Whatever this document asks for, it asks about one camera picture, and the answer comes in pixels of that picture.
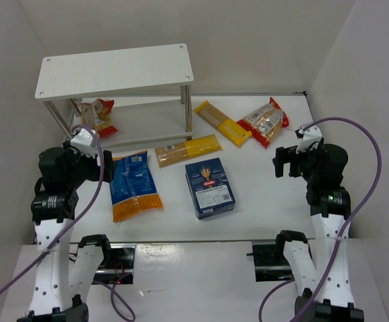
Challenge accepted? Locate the red fusilli bag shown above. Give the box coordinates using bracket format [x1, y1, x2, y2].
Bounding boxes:
[237, 97, 290, 148]
[80, 99, 118, 139]

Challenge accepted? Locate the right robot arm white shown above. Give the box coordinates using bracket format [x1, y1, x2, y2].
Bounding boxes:
[273, 142, 364, 321]

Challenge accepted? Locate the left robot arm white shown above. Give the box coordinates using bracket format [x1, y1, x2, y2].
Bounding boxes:
[21, 141, 116, 321]

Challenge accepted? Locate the blue orange pasta bag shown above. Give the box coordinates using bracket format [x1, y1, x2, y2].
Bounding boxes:
[109, 150, 163, 223]

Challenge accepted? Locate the yellow spaghetti bag near shelf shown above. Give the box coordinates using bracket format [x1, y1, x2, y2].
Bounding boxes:
[155, 134, 221, 168]

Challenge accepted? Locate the white two-tier metal shelf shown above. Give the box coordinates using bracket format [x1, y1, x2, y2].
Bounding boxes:
[35, 44, 195, 149]

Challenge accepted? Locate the blue Barilla pasta box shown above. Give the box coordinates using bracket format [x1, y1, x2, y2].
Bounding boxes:
[185, 158, 235, 220]

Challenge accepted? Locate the yellow spaghetti bag far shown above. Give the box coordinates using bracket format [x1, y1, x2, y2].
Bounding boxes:
[194, 101, 252, 148]

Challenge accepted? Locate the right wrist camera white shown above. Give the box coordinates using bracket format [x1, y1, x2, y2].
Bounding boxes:
[295, 123, 323, 154]

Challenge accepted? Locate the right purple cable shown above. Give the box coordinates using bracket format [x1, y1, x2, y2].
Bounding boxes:
[259, 116, 382, 322]

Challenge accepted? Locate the purple cable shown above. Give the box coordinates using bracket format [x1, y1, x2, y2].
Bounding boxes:
[0, 124, 137, 322]
[259, 116, 382, 322]

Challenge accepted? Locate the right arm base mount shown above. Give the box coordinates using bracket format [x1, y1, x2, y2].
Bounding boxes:
[246, 240, 292, 282]

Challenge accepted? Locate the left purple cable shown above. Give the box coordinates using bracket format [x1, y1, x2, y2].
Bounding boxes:
[0, 124, 137, 322]

